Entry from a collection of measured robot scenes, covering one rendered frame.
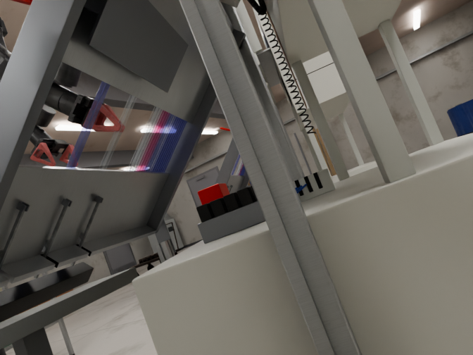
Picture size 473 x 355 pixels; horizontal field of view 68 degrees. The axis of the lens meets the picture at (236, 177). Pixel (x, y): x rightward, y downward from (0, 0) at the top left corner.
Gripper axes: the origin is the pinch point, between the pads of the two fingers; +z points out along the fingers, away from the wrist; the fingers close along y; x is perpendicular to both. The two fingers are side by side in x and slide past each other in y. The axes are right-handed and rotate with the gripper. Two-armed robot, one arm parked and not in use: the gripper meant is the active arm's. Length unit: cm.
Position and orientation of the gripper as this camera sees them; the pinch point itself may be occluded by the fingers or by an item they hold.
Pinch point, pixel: (119, 127)
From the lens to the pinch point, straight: 86.0
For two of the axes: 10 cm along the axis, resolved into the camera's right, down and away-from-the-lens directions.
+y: 1.9, 0.1, 9.8
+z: 8.9, 4.3, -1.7
